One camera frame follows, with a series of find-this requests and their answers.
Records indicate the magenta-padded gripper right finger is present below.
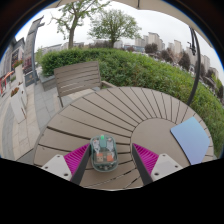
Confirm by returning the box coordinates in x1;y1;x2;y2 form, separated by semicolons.
131;143;184;186

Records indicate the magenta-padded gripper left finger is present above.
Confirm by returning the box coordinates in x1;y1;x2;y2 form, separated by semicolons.
41;143;92;186

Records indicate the transparent green computer mouse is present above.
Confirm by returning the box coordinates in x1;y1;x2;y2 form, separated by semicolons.
89;133;120;173

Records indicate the blue mouse pad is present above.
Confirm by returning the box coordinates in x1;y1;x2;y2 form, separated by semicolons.
169;116;211;166

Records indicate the white planter box with flowers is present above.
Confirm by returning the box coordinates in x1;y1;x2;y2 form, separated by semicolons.
9;87;28;124

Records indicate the brown slatted outdoor chair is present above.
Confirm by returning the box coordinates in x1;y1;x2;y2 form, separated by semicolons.
53;60;118;108

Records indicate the dark curved parasol pole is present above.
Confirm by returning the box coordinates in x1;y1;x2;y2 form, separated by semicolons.
185;26;202;107

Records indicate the tall grey sign pillar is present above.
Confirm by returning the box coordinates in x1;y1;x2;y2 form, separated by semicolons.
22;16;46;88

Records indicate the bare-trunked leaning tree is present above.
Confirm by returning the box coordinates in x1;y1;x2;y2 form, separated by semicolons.
49;0;111;50

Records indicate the round leafy green tree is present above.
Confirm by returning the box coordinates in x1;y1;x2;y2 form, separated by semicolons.
88;9;143;49

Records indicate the beige parasol canopy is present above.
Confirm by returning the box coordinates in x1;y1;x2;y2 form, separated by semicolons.
46;0;214;48

